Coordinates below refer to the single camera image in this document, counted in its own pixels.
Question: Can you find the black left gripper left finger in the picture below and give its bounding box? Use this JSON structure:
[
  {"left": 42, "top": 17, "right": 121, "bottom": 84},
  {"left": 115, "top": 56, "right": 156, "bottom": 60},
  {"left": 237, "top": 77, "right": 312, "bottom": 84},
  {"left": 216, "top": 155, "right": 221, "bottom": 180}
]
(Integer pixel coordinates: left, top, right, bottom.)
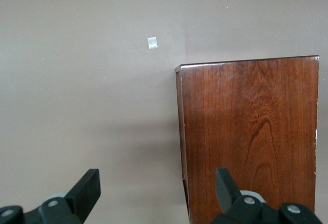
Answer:
[{"left": 0, "top": 168, "right": 101, "bottom": 224}]

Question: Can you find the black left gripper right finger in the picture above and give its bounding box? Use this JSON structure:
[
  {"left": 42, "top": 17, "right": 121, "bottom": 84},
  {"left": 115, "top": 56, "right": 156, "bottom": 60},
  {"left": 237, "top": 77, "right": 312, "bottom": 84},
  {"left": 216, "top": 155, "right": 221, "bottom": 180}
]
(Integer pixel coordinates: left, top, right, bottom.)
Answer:
[{"left": 210, "top": 168, "right": 324, "bottom": 224}]

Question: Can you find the dark wooden drawer cabinet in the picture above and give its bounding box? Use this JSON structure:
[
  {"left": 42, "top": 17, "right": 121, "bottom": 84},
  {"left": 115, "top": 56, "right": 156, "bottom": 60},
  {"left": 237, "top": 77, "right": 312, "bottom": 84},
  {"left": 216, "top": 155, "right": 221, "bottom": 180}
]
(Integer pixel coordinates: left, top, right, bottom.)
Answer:
[{"left": 175, "top": 55, "right": 320, "bottom": 224}]

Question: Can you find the small tape patch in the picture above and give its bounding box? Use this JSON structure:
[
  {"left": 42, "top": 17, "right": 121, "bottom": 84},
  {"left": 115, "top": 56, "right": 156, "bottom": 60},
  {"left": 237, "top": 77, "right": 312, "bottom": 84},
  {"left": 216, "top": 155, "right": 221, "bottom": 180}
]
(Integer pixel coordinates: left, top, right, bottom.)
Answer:
[{"left": 147, "top": 36, "right": 158, "bottom": 50}]

